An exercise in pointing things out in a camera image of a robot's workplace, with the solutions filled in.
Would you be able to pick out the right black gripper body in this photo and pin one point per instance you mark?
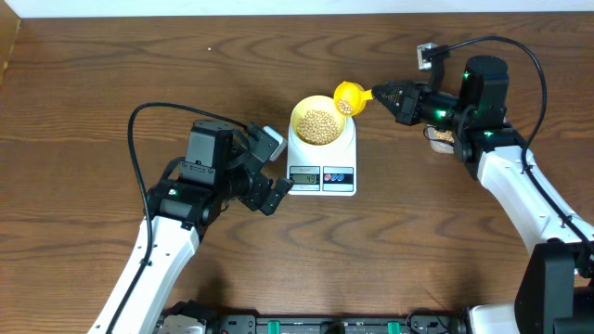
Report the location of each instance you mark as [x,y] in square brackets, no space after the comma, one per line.
[436,108]

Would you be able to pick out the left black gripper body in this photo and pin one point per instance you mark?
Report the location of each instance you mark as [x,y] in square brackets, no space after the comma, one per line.
[238,182]

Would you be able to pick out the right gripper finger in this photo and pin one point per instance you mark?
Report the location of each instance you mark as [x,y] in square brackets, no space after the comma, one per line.
[395,104]
[395,90]

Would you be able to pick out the yellow measuring scoop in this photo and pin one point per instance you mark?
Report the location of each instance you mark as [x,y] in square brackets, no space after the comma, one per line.
[357,96]

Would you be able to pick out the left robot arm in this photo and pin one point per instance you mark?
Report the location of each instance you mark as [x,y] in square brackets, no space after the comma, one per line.
[190,195]

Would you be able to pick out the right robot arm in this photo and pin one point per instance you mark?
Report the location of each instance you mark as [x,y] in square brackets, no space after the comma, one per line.
[559,242]

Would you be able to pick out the white digital kitchen scale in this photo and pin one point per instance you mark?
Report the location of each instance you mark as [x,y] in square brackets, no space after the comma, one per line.
[328,170]

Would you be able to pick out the soybeans in scoop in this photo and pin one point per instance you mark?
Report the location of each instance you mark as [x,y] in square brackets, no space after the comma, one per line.
[344,107]

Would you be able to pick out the soybeans in bowl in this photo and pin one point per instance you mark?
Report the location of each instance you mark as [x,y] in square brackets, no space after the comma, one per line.
[318,127]

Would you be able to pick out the pale yellow plastic bowl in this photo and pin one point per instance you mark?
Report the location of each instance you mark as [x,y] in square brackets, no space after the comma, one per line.
[325,103]

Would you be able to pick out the soybeans in container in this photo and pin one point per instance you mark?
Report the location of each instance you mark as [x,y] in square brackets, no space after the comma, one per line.
[443,135]

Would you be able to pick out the clear plastic container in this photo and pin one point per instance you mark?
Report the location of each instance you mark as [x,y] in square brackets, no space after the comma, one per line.
[438,146]

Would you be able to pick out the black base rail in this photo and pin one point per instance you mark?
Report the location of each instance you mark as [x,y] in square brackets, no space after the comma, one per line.
[192,317]

